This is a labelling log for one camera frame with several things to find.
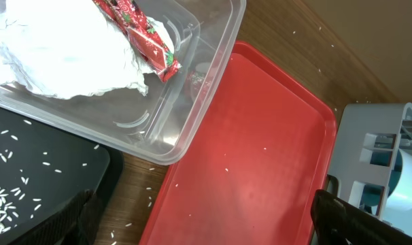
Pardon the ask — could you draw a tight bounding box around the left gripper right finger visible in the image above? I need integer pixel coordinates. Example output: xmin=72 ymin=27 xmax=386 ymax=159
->
xmin=311 ymin=189 xmax=412 ymax=245

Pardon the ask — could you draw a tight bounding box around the white napkin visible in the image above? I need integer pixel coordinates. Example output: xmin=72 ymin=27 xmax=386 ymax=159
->
xmin=0 ymin=0 xmax=174 ymax=99

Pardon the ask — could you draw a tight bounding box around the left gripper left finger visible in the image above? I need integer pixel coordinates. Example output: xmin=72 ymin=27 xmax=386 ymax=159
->
xmin=18 ymin=190 xmax=101 ymax=245

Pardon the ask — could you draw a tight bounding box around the grey dishwasher rack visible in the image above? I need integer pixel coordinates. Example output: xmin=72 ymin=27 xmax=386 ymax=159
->
xmin=328 ymin=103 xmax=412 ymax=237

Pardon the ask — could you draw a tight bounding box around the clear plastic bin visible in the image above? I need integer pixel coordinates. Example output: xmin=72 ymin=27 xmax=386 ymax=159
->
xmin=0 ymin=0 xmax=246 ymax=165

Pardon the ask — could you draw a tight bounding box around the food scraps and rice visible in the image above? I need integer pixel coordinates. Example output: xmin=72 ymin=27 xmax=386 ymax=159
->
xmin=0 ymin=110 xmax=109 ymax=233

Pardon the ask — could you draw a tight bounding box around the black waste tray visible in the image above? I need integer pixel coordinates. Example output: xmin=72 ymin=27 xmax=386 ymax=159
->
xmin=0 ymin=108 xmax=124 ymax=244

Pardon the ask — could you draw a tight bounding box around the red serving tray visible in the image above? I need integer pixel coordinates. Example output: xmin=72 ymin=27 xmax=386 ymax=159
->
xmin=140 ymin=42 xmax=337 ymax=244

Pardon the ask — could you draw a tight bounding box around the red snack wrapper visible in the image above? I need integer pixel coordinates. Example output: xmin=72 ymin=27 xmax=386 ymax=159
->
xmin=94 ymin=0 xmax=182 ymax=82

